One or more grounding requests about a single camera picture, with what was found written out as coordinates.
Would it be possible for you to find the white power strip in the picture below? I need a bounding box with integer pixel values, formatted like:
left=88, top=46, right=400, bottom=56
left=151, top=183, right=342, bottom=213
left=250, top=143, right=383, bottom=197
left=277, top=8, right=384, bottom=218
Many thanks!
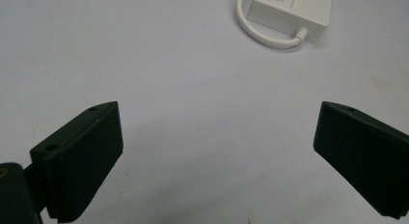
left=246, top=0, right=333, bottom=44

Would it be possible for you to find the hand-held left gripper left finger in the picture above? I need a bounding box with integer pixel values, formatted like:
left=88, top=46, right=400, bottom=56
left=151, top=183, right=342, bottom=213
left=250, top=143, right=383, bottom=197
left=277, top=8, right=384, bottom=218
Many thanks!
left=29, top=100, right=124, bottom=224

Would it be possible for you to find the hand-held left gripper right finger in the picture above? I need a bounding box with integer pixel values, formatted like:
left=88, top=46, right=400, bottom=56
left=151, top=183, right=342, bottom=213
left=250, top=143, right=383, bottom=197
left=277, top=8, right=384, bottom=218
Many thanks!
left=313, top=100, right=409, bottom=220

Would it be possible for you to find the white power cable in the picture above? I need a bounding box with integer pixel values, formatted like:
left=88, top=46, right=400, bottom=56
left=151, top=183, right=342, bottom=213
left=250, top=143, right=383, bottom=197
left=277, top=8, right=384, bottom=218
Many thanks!
left=236, top=0, right=310, bottom=50

